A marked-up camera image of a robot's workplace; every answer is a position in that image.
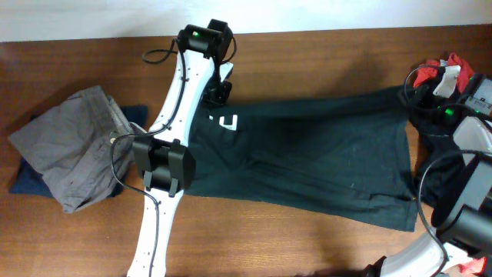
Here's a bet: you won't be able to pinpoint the dark green Nike t-shirt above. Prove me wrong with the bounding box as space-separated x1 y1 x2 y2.
188 87 417 232

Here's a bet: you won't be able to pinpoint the red garment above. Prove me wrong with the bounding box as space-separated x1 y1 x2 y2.
413 52 475 93

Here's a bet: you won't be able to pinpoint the black garment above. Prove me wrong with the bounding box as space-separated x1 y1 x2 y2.
414 122 465 208

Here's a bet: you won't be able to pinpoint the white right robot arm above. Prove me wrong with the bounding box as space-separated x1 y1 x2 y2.
361 65 491 276

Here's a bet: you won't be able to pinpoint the navy blue folded garment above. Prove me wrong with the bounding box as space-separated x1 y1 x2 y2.
8 105 148 199

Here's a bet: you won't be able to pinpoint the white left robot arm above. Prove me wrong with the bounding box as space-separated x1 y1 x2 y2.
127 19 236 277

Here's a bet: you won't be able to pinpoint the grey folded shorts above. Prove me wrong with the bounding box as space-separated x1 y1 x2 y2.
8 86 136 213

